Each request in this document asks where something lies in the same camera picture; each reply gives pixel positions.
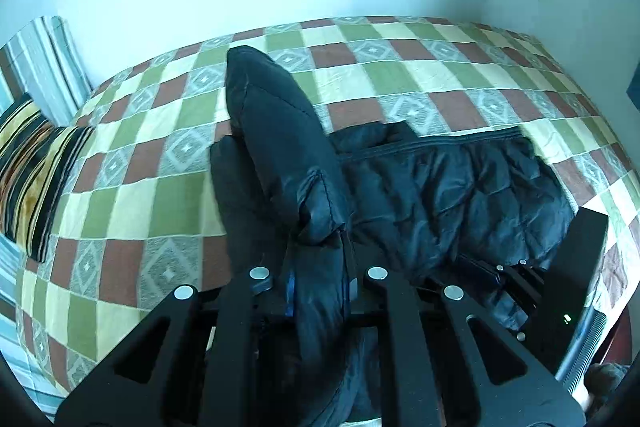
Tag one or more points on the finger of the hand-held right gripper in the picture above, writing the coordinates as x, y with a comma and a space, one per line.
480, 272
525, 297

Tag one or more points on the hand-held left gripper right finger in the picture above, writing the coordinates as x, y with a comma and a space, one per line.
387, 307

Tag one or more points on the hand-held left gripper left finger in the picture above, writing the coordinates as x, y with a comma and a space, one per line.
260, 302

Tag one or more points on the dark navy puffer jacket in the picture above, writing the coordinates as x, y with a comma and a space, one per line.
450, 197

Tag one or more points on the checkered patchwork bedspread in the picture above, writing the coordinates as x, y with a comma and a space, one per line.
390, 72

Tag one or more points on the yellow black striped pillow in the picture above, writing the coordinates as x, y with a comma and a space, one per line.
35, 167

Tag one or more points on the grey white striped pillow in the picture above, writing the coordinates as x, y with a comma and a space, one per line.
42, 62

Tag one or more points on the dark wall object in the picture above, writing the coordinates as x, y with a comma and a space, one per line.
634, 89

